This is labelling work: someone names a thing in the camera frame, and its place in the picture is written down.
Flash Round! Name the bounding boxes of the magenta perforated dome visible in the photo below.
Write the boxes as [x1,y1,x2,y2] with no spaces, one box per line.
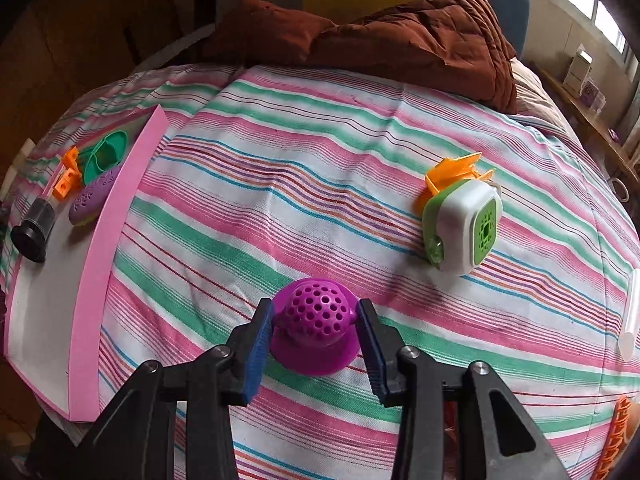
[270,278,360,376]

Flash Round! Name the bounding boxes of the green white rounded box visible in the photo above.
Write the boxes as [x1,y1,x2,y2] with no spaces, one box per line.
[422,179,502,276]

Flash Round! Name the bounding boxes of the lilac patterned oval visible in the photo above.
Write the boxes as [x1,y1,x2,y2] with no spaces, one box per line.
[68,165,122,226]

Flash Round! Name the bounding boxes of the orange finned plastic piece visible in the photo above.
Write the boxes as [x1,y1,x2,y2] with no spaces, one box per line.
[412,152,495,214]

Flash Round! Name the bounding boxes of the green flanged cylinder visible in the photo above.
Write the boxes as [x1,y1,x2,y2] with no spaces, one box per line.
[77,130,129,185]

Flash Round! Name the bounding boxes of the orange plastic rack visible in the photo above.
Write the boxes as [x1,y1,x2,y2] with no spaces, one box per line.
[591,394,639,480]

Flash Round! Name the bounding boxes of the pink white foam tray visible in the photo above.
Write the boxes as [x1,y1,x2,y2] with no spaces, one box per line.
[3,106,168,422]

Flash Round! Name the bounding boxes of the white translucent tube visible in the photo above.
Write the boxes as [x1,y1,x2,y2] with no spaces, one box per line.
[617,269,640,362]

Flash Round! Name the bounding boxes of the striped pink green bedspread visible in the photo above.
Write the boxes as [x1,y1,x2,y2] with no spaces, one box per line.
[9,65,639,479]

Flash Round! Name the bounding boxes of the black cylindrical funnel piece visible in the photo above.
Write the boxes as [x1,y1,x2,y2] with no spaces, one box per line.
[11,197,55,263]

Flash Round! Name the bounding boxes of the orange perforated block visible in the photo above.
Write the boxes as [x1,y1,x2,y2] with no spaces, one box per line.
[51,146,82,202]

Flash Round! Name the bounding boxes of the wooden side desk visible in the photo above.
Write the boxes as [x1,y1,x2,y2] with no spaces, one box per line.
[532,63,639,193]

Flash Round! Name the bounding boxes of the pale pink pillow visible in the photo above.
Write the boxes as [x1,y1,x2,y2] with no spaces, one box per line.
[510,58,579,143]

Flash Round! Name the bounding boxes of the purple small box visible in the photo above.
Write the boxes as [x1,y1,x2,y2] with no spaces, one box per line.
[580,79,606,115]

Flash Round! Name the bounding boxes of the white cardboard box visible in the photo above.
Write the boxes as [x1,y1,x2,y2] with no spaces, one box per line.
[562,44,592,98]

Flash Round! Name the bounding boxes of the rust brown quilted blanket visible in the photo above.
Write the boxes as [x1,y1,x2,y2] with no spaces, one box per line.
[202,0,516,114]

